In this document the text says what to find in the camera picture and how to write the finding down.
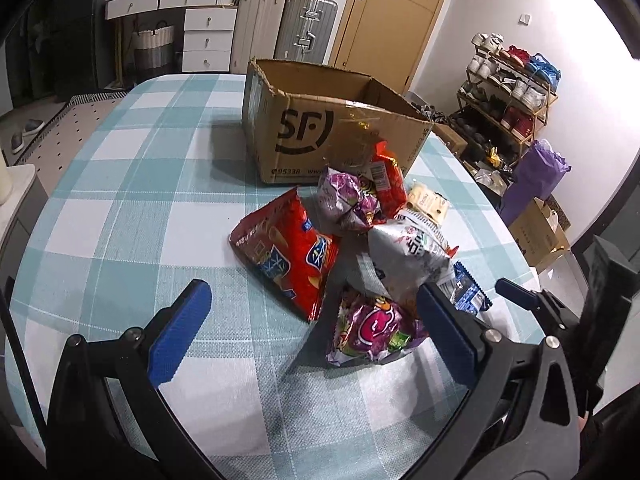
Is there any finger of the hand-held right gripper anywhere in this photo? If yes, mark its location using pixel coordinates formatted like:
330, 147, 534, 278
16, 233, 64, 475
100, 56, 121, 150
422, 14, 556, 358
495, 277, 588, 346

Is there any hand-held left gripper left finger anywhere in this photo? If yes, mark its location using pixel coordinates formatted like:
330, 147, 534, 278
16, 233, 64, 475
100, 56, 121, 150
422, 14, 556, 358
47, 279, 213, 463

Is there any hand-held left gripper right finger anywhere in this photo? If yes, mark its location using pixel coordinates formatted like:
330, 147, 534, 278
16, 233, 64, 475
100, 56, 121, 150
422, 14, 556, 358
416, 281, 583, 480

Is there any blue snack packet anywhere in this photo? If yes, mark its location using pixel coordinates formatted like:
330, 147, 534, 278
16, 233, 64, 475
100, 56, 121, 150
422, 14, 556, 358
437, 261, 491, 315

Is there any purple snack bag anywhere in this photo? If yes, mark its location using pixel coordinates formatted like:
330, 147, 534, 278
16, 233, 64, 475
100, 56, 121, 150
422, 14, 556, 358
325, 285, 430, 367
316, 165, 383, 233

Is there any silver snack bag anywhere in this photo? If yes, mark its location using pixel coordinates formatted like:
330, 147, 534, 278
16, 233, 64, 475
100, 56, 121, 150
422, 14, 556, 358
345, 250, 401, 306
367, 210, 460, 306

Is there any cream snack packet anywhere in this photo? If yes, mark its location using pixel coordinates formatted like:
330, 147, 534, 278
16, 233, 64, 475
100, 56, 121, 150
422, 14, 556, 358
406, 183, 451, 226

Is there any red chip bag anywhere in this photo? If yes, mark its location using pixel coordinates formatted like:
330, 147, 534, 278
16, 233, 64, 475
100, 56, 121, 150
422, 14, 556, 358
229, 187, 341, 322

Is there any orange-red snack packet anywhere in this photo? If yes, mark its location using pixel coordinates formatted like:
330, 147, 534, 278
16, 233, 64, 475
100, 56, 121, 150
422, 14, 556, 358
369, 140, 408, 218

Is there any brown cardboard box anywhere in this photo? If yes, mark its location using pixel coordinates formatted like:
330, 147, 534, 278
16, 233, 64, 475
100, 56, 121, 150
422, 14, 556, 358
241, 57, 436, 185

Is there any person's right forearm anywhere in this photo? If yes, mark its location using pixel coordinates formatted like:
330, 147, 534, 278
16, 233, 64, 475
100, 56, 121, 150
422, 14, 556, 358
575, 400, 640, 480

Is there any large brown floor carton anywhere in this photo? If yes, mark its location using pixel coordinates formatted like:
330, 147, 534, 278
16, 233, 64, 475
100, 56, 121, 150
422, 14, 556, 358
510, 197, 571, 268

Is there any black shopping bag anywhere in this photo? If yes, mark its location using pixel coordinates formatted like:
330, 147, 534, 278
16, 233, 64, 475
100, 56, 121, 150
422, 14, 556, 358
465, 160, 511, 201

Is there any scattered sneakers pile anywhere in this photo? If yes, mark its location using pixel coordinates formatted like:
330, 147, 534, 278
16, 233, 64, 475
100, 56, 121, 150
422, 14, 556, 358
412, 102, 453, 125

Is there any shoe rack with shoes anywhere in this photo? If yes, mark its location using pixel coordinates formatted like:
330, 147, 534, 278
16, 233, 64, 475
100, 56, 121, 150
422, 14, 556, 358
452, 32, 562, 158

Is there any white grey cabinet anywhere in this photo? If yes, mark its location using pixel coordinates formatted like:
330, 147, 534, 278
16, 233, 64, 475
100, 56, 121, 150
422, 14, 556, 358
0, 162, 51, 261

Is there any dotted beige rug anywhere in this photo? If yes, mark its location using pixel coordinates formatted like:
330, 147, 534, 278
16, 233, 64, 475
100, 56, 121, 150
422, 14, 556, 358
15, 91, 131, 196

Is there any white cylinder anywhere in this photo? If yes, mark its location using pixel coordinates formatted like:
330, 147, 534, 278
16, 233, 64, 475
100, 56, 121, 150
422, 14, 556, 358
0, 150, 13, 206

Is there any woven laundry basket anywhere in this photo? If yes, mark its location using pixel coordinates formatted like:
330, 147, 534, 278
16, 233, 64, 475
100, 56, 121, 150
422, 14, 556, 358
132, 20, 176, 81

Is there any wooden door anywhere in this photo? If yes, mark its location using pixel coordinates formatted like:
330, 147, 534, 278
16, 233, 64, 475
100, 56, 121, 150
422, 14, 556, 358
330, 0, 458, 96

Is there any white dresser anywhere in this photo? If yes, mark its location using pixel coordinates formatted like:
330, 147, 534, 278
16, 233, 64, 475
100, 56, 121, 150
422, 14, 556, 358
105, 0, 238, 75

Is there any beige suitcase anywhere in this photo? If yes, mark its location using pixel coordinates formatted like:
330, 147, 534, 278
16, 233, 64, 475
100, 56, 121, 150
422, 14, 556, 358
231, 0, 288, 73

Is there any dark wardrobe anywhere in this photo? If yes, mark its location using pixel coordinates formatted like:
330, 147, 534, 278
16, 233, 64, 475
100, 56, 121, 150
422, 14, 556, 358
0, 0, 108, 106

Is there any silver suitcase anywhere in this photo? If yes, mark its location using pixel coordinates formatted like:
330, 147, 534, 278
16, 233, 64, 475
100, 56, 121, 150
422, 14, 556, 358
274, 0, 340, 65

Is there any black cable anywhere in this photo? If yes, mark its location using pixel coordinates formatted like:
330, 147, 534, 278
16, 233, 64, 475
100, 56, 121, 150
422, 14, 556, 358
0, 277, 51, 480

